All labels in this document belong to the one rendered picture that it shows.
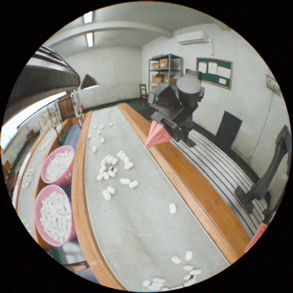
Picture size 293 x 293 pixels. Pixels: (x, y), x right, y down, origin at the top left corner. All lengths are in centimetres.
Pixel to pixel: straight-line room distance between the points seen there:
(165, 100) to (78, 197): 38
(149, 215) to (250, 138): 204
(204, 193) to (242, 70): 211
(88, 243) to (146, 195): 25
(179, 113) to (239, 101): 190
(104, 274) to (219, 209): 39
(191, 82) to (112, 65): 463
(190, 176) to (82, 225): 38
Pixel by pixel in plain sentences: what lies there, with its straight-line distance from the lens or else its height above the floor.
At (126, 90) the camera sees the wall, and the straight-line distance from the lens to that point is 485.
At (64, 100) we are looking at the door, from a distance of 495.
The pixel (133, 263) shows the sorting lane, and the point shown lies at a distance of 32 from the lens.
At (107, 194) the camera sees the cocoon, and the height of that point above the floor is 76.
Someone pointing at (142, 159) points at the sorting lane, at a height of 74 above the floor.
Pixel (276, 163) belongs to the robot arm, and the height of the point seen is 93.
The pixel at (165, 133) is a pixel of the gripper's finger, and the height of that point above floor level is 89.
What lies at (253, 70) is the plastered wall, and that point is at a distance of 220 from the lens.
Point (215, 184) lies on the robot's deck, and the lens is 54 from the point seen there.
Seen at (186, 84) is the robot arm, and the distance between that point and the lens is 23.
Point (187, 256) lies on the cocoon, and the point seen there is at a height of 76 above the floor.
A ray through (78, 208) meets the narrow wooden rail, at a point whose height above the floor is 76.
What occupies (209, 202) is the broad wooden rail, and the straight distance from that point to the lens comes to 34.
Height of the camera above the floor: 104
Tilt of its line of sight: 40 degrees down
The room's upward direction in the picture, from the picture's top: straight up
